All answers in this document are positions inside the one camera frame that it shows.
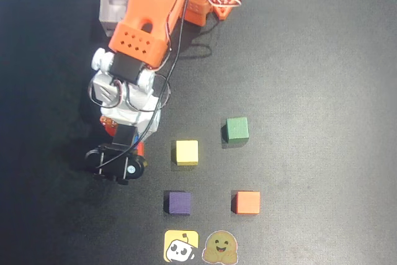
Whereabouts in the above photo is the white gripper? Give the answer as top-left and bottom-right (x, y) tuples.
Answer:
(99, 91), (162, 151)

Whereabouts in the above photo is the yellow cube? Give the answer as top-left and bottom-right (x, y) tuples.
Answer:
(172, 140), (199, 166)

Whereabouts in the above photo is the purple cube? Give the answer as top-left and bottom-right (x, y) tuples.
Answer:
(164, 191), (192, 216)

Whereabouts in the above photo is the green cube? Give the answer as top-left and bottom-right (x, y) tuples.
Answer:
(222, 117), (250, 145)

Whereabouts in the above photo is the orange cube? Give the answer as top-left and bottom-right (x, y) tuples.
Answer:
(231, 190), (261, 215)

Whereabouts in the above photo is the white open paper box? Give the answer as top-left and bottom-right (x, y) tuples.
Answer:
(98, 0), (133, 38)

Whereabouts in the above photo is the yellow robot face sticker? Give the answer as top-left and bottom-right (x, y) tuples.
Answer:
(163, 230), (199, 263)

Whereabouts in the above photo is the hugging face emoji sticker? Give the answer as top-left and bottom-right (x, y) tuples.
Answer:
(202, 230), (239, 264)

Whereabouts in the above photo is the dark grey felt mat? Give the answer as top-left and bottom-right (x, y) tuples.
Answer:
(0, 0), (397, 265)

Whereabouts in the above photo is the wrist servo wire loop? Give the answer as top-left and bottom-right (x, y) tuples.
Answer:
(87, 74), (172, 113)

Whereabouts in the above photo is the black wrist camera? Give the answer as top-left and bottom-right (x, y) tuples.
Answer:
(85, 143), (147, 186)

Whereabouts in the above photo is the black camera cable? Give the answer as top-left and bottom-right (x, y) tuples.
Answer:
(98, 0), (212, 168)

